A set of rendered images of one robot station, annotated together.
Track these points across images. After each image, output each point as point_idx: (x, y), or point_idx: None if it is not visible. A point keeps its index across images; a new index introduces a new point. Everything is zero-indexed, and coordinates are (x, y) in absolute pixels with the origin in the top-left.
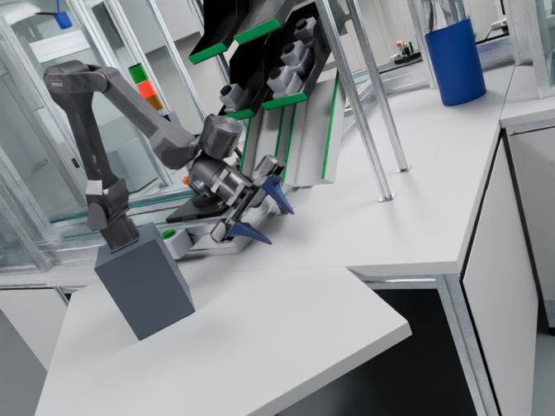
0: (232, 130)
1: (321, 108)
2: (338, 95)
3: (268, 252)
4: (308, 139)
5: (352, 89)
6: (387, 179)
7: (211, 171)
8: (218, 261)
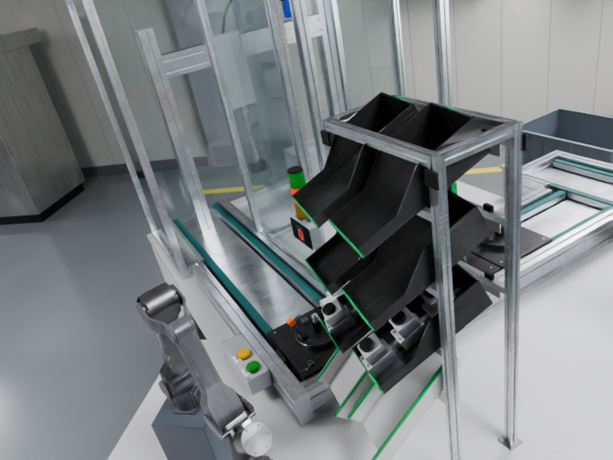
0: (254, 453)
1: (422, 370)
2: (433, 386)
3: (318, 453)
4: (395, 390)
5: (450, 391)
6: (483, 443)
7: (236, 455)
8: (282, 419)
